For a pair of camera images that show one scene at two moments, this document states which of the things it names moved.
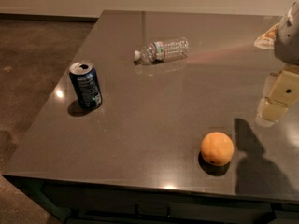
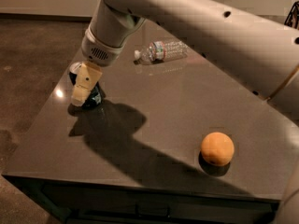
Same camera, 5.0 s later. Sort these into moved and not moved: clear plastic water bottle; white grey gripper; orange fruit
Moved: white grey gripper
Not moved: clear plastic water bottle; orange fruit
